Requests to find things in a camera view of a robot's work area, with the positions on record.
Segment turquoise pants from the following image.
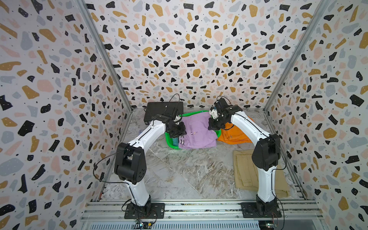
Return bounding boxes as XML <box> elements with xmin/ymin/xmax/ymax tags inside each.
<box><xmin>172</xmin><ymin>138</ymin><xmax>179</xmax><ymax>146</ymax></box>

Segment orange pants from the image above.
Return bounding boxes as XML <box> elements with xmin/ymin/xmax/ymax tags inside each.
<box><xmin>218</xmin><ymin>123</ymin><xmax>252</xmax><ymax>145</ymax></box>

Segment purple pants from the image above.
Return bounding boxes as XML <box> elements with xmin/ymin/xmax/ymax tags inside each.
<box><xmin>178</xmin><ymin>111</ymin><xmax>218</xmax><ymax>150</ymax></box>

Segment beige pants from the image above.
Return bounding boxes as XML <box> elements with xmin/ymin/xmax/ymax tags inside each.
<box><xmin>233</xmin><ymin>149</ymin><xmax>290</xmax><ymax>198</ymax></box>

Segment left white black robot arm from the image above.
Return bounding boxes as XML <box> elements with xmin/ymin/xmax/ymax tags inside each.
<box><xmin>114</xmin><ymin>115</ymin><xmax>186</xmax><ymax>207</ymax></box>

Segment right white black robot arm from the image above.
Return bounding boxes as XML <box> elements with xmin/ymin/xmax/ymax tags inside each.
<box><xmin>209</xmin><ymin>99</ymin><xmax>280</xmax><ymax>213</ymax></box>

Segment green plastic basket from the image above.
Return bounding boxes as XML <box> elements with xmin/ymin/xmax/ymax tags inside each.
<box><xmin>164</xmin><ymin>110</ymin><xmax>222</xmax><ymax>150</ymax></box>

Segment black flat box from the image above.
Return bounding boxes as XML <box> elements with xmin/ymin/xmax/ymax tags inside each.
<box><xmin>144</xmin><ymin>102</ymin><xmax>184</xmax><ymax>125</ymax></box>

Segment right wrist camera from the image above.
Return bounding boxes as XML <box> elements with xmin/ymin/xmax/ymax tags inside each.
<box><xmin>209</xmin><ymin>106</ymin><xmax>219</xmax><ymax>119</ymax></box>

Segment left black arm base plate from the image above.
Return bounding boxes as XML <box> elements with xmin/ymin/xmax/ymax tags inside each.
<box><xmin>124</xmin><ymin>203</ymin><xmax>165</xmax><ymax>219</ymax></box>

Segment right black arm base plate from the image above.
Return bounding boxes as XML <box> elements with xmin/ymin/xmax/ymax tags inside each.
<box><xmin>241</xmin><ymin>202</ymin><xmax>282</xmax><ymax>218</ymax></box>

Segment aluminium front rail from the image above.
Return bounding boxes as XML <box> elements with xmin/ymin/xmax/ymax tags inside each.
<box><xmin>81</xmin><ymin>200</ymin><xmax>328</xmax><ymax>230</ymax></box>

